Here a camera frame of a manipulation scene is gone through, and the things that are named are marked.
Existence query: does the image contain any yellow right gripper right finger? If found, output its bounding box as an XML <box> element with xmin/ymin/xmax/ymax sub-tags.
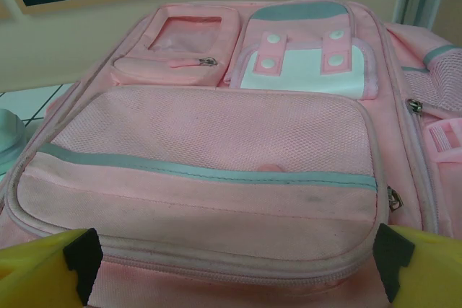
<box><xmin>373</xmin><ymin>223</ymin><xmax>462</xmax><ymax>308</ymax></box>

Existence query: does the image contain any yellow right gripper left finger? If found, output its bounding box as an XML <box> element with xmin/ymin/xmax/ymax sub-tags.
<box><xmin>0</xmin><ymin>227</ymin><xmax>104</xmax><ymax>308</ymax></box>

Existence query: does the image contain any mint green pencil case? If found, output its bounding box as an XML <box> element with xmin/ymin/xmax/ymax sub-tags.
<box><xmin>0</xmin><ymin>107</ymin><xmax>28</xmax><ymax>165</ymax></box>

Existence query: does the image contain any pink student backpack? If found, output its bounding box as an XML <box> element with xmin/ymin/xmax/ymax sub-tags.
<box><xmin>0</xmin><ymin>0</ymin><xmax>462</xmax><ymax>308</ymax></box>

